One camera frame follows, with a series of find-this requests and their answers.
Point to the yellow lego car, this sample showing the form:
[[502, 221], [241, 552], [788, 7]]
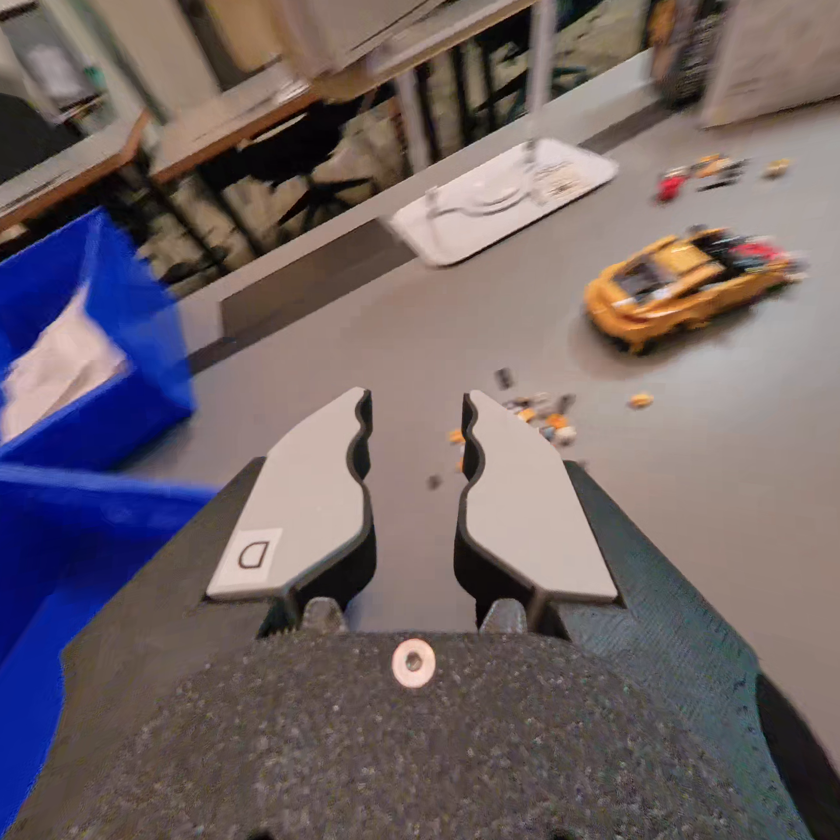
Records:
[[676, 289]]

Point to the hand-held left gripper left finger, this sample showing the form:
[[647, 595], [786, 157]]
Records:
[[295, 512]]

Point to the white numbered paper bag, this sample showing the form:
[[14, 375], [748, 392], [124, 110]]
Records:
[[768, 59]]

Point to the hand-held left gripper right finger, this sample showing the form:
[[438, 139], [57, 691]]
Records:
[[531, 512]]

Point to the single yellow lego tile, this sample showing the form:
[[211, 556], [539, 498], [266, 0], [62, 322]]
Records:
[[641, 400]]

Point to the black office chair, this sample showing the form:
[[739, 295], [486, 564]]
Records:
[[308, 164]]

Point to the light wooden desk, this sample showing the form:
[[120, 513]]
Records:
[[79, 164]]

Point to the pile of small lego pieces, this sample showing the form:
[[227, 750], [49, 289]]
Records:
[[558, 420]]

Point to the black lego bracket piece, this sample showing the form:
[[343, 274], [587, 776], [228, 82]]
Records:
[[505, 378]]

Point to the white book stand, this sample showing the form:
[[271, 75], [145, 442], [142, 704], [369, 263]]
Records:
[[472, 223]]

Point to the red lego minifigure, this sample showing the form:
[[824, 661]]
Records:
[[670, 187]]

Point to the lego set box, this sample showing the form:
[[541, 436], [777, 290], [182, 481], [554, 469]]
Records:
[[682, 52]]

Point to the blue storage bin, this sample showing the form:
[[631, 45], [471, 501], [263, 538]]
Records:
[[151, 367], [79, 558]]

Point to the tan round lego piece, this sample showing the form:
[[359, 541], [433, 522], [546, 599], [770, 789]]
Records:
[[777, 167]]

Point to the white paper sheet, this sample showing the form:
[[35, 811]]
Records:
[[59, 367]]

